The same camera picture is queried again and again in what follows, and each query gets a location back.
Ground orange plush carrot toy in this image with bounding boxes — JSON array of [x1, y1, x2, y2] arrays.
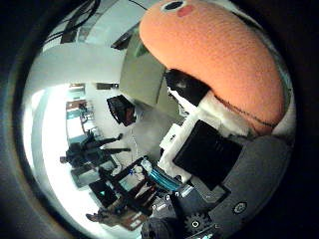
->
[[139, 0, 287, 136]]

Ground black office chair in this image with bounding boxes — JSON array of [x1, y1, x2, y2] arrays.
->
[[106, 94, 138, 127]]

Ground person in dark clothes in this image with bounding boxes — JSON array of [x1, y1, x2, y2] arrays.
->
[[59, 132, 133, 168]]

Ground white structural pillar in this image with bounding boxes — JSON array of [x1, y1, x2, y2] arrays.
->
[[31, 43, 126, 98]]

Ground black overhead cables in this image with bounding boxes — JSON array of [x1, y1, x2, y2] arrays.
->
[[43, 0, 103, 44]]

